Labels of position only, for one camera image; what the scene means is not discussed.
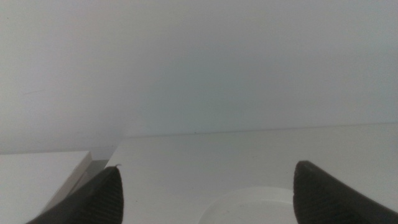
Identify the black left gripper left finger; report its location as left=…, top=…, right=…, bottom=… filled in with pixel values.
left=26, top=166, right=124, bottom=224

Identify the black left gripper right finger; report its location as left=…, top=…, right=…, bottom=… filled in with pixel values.
left=292, top=160, right=398, bottom=224

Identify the white bowl with ringed inside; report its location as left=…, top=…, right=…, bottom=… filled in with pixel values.
left=198, top=185, right=295, bottom=224

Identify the white side table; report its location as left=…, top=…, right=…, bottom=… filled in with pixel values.
left=0, top=151, right=93, bottom=224

